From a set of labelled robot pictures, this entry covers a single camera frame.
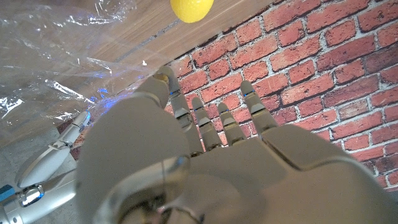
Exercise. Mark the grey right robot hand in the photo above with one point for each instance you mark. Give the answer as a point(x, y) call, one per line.
point(40, 165)

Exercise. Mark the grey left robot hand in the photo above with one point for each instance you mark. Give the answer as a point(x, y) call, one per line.
point(248, 174)

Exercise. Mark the clear plastic wrap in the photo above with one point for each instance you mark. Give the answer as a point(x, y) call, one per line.
point(46, 62)

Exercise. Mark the red brick print backdrop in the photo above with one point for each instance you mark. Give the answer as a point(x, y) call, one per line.
point(311, 62)

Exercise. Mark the yellow lemon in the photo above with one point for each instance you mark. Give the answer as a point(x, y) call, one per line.
point(191, 9)

